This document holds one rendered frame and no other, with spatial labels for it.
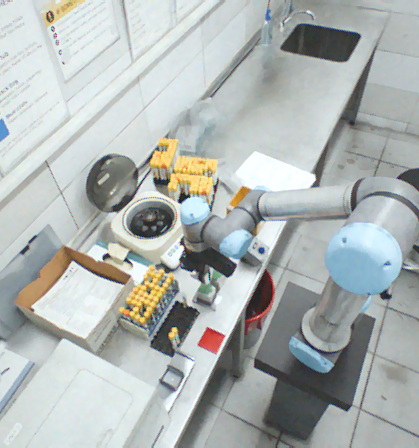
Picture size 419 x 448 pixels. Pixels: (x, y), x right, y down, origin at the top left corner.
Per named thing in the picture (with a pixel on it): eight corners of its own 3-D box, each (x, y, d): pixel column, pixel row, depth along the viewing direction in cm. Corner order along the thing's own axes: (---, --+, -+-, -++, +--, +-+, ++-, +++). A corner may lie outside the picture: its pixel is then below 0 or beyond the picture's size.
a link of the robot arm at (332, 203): (434, 153, 73) (246, 178, 111) (412, 189, 67) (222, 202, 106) (451, 205, 77) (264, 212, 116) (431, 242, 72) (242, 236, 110)
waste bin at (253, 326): (252, 374, 208) (256, 339, 174) (189, 344, 220) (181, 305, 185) (278, 313, 229) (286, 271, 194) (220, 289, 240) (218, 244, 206)
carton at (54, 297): (99, 361, 126) (85, 341, 115) (30, 323, 136) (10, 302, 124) (142, 297, 140) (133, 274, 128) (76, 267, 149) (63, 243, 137)
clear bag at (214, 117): (205, 141, 191) (204, 116, 180) (181, 126, 199) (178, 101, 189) (235, 121, 199) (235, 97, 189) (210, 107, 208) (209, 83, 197)
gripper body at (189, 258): (191, 251, 126) (187, 227, 117) (216, 260, 124) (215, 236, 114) (180, 270, 122) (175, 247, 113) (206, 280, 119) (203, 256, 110)
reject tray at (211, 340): (216, 354, 126) (216, 353, 125) (197, 345, 128) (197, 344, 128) (225, 336, 130) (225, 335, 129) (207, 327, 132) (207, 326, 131)
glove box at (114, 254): (141, 296, 140) (136, 282, 133) (86, 271, 148) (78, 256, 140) (160, 269, 147) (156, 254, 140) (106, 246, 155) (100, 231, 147)
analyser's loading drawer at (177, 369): (160, 429, 112) (158, 424, 108) (140, 417, 114) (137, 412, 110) (196, 362, 123) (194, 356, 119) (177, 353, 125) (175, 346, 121)
